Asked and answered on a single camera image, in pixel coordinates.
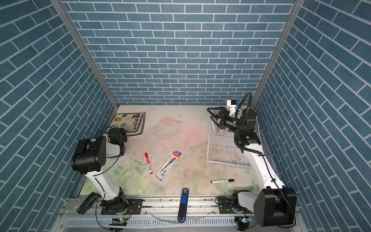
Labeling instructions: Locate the black clip on rail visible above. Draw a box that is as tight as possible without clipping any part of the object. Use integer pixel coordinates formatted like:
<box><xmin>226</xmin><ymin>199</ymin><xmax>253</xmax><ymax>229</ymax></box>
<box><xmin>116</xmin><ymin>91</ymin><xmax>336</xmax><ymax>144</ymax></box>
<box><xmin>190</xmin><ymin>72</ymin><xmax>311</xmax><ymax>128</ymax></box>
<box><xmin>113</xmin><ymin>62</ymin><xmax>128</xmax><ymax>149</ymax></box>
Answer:
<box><xmin>77</xmin><ymin>192</ymin><xmax>101</xmax><ymax>215</ymax></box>

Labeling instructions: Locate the red marker pen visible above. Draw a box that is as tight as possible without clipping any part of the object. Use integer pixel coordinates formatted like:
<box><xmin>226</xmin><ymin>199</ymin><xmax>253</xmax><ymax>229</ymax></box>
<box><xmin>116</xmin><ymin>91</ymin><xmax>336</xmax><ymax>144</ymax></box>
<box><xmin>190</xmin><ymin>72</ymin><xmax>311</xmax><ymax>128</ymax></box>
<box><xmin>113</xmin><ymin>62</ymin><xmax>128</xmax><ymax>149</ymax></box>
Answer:
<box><xmin>145</xmin><ymin>153</ymin><xmax>153</xmax><ymax>174</ymax></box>

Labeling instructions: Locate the circuit board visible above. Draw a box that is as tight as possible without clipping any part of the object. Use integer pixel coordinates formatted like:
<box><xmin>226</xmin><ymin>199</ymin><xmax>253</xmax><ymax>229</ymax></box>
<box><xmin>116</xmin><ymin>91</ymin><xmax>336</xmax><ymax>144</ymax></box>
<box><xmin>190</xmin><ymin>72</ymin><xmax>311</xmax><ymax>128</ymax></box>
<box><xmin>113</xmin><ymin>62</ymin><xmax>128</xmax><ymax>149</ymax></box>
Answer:
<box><xmin>237</xmin><ymin>216</ymin><xmax>253</xmax><ymax>223</ymax></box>
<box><xmin>109</xmin><ymin>218</ymin><xmax>128</xmax><ymax>228</ymax></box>

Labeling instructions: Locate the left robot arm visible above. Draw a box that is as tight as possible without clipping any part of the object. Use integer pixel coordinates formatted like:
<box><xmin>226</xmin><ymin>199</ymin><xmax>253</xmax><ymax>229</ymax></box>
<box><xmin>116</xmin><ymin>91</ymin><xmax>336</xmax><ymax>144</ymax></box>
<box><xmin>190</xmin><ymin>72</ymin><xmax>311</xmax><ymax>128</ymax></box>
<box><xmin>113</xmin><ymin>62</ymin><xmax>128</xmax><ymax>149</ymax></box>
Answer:
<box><xmin>71</xmin><ymin>128</ymin><xmax>129</xmax><ymax>215</ymax></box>

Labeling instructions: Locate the white cable duct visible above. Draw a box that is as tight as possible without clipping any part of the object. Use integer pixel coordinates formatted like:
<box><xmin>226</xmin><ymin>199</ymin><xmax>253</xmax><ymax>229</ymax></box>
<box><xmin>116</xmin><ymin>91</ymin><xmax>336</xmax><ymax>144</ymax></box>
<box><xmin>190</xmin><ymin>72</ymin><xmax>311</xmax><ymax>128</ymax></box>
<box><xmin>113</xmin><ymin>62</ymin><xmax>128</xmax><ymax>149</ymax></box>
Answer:
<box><xmin>66</xmin><ymin>217</ymin><xmax>236</xmax><ymax>229</ymax></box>

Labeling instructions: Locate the black square plate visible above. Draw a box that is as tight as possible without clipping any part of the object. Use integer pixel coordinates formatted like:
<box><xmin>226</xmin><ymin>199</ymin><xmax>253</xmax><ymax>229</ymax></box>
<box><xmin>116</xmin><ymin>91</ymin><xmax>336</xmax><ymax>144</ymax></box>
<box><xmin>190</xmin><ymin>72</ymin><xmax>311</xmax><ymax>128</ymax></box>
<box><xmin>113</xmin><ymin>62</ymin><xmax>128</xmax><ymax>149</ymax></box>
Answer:
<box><xmin>106</xmin><ymin>112</ymin><xmax>146</xmax><ymax>136</ymax></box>

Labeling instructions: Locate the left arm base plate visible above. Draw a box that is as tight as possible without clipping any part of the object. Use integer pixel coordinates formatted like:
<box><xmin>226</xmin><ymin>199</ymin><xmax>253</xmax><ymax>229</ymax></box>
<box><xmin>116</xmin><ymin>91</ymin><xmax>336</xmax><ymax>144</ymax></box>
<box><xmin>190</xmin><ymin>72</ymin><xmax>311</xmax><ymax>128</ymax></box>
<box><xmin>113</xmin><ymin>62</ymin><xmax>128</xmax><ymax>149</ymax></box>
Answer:
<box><xmin>100</xmin><ymin>199</ymin><xmax>144</xmax><ymax>215</ymax></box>

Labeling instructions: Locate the aluminium rail frame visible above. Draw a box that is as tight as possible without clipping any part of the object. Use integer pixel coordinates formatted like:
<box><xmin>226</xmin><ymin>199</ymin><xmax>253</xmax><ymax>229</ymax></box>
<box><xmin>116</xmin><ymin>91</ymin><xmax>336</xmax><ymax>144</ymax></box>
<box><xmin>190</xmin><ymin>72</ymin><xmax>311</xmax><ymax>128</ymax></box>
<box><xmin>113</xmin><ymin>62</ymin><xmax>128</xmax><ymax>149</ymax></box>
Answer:
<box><xmin>52</xmin><ymin>196</ymin><xmax>305</xmax><ymax>232</ymax></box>

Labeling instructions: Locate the left circuit board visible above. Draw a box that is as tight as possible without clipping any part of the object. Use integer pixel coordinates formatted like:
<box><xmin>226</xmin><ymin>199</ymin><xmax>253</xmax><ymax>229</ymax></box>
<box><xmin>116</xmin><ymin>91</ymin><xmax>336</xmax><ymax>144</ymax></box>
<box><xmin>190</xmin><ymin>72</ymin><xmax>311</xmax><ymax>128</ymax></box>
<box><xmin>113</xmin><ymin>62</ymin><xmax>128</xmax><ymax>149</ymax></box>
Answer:
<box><xmin>109</xmin><ymin>218</ymin><xmax>128</xmax><ymax>228</ymax></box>

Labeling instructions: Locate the pen package red blue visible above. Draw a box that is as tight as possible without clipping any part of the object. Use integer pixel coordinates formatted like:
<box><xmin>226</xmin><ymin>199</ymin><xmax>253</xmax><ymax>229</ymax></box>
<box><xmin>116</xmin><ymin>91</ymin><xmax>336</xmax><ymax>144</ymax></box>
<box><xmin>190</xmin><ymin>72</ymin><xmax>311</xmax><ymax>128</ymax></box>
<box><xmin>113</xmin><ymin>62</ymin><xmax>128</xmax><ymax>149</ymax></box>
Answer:
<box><xmin>156</xmin><ymin>151</ymin><xmax>182</xmax><ymax>181</ymax></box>

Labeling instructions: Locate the white round plate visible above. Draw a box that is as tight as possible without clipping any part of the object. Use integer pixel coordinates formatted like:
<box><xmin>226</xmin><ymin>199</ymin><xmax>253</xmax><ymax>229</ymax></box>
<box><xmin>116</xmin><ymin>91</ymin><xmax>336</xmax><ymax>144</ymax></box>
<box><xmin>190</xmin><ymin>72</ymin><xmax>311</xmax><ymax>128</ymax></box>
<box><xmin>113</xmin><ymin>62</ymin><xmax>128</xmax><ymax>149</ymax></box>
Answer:
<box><xmin>211</xmin><ymin>120</ymin><xmax>219</xmax><ymax>135</ymax></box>

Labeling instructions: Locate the right circuit board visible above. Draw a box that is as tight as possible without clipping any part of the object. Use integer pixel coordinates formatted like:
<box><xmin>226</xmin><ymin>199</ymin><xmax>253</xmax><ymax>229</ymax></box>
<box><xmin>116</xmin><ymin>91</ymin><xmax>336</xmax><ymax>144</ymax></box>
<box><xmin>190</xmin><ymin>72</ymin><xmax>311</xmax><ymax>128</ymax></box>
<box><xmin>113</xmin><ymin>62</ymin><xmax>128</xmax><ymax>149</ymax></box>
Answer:
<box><xmin>237</xmin><ymin>216</ymin><xmax>253</xmax><ymax>223</ymax></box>

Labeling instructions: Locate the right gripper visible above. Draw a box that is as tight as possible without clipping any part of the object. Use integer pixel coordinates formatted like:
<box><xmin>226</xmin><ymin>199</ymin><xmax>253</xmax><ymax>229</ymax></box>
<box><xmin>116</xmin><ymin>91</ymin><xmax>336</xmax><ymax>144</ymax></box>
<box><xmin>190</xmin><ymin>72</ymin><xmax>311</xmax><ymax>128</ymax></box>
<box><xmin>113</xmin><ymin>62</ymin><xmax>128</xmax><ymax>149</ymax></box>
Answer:
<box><xmin>209</xmin><ymin>108</ymin><xmax>244</xmax><ymax>135</ymax></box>

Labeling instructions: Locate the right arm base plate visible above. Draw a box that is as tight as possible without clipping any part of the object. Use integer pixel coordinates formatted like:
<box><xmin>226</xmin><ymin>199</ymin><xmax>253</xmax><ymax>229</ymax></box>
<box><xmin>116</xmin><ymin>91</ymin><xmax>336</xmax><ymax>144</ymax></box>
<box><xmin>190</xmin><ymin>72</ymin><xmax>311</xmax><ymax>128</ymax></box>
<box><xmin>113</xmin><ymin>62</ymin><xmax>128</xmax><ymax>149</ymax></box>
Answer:
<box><xmin>214</xmin><ymin>196</ymin><xmax>253</xmax><ymax>214</ymax></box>

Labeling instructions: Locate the black white marker pen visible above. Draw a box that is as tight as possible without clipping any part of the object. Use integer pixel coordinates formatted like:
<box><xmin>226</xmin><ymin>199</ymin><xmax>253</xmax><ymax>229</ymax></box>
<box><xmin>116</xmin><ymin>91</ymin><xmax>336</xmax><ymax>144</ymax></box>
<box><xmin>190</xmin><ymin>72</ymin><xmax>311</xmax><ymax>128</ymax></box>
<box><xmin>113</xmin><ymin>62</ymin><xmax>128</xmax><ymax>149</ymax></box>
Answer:
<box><xmin>211</xmin><ymin>179</ymin><xmax>235</xmax><ymax>184</ymax></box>

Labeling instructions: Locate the blue black handheld device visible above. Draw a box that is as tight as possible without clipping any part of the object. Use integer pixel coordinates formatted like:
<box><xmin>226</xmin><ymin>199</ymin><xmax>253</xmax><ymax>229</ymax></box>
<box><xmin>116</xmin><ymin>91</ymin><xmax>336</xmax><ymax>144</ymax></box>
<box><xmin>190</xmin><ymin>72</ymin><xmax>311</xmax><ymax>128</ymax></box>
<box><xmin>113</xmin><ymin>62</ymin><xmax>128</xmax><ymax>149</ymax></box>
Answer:
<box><xmin>177</xmin><ymin>188</ymin><xmax>189</xmax><ymax>223</ymax></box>

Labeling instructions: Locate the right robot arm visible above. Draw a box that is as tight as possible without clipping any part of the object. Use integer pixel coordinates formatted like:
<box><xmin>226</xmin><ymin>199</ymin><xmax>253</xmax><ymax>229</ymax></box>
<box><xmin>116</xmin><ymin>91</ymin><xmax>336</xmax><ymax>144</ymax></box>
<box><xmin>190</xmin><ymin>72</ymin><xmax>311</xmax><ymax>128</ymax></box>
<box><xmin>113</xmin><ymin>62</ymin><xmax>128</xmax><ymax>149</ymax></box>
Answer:
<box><xmin>207</xmin><ymin>107</ymin><xmax>297</xmax><ymax>228</ymax></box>

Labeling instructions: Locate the white wire dish rack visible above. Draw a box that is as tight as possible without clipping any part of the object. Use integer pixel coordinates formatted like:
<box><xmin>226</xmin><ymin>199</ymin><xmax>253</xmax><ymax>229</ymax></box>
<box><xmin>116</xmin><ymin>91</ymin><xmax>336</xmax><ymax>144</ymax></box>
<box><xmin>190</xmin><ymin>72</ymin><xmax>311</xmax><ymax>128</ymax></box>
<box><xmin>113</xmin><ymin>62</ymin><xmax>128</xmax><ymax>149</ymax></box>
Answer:
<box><xmin>207</xmin><ymin>108</ymin><xmax>263</xmax><ymax>167</ymax></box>

